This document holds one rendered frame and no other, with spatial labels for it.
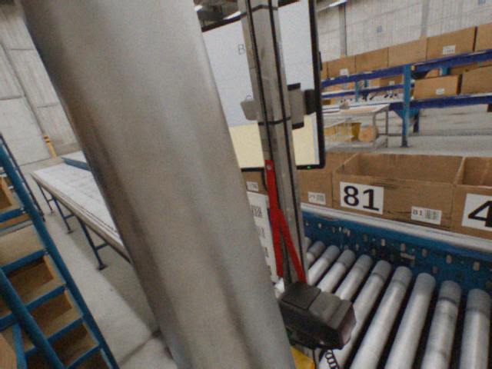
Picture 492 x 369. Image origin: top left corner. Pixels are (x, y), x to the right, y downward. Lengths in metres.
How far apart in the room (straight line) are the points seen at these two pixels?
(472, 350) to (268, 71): 0.79
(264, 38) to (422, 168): 1.01
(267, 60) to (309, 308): 0.37
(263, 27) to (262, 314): 0.32
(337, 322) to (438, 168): 0.94
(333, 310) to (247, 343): 0.27
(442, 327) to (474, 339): 0.06
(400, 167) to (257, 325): 1.15
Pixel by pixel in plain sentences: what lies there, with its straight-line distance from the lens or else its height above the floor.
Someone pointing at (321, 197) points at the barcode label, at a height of 0.93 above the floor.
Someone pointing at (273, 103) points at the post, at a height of 1.39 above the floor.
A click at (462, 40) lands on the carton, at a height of 1.57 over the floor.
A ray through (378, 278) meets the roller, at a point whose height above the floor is 0.75.
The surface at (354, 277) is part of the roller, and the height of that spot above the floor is 0.75.
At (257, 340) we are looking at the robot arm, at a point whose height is 1.27.
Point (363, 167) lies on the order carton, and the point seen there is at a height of 0.98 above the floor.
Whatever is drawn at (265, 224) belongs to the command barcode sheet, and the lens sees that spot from 0.46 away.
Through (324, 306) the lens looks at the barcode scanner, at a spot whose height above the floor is 1.09.
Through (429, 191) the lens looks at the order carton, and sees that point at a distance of 0.98.
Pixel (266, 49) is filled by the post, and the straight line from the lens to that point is 0.37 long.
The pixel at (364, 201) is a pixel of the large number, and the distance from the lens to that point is 1.05.
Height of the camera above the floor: 1.42
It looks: 20 degrees down
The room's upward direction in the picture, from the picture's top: 11 degrees counter-clockwise
